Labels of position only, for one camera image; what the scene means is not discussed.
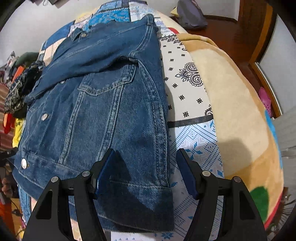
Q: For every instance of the dark patterned knit garment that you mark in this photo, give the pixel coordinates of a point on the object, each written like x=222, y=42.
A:
x=22, y=86

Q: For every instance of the blue patchwork bedspread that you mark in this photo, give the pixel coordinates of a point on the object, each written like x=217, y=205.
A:
x=190, y=115

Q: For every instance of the dark green cloth pile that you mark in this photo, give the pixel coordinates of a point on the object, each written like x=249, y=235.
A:
x=26, y=59

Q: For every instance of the white sticker covered cabinet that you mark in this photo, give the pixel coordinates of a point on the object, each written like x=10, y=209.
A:
x=285, y=135

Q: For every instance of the pink rubber clog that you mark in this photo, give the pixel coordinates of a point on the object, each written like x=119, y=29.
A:
x=265, y=100

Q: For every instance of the blue denim jacket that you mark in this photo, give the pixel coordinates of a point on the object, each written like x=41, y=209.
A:
x=103, y=89

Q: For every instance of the grey purple backpack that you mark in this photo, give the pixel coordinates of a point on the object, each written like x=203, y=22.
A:
x=190, y=16

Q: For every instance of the beige plush blanket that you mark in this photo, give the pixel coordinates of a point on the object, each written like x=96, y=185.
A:
x=245, y=134

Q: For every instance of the yellow printed shirt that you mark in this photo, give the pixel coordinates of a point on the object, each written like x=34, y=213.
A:
x=19, y=125

